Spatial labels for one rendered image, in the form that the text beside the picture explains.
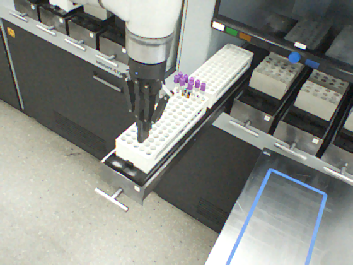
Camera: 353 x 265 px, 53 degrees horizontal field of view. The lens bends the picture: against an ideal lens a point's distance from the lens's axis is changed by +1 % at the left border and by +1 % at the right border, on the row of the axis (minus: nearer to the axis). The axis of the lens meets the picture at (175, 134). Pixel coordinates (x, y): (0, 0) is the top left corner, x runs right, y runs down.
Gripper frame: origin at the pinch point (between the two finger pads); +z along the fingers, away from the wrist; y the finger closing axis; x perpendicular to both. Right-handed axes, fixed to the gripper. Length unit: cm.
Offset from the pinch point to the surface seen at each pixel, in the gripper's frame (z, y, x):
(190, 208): 75, -3, -37
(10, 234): 90, 57, 13
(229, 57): 4.0, 0.5, -49.2
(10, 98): 75, 114, -37
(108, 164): 9.5, 4.5, 7.8
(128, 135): 4.7, 3.9, 0.5
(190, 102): 4.0, -1.5, -20.0
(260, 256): 8.0, -36.1, 8.2
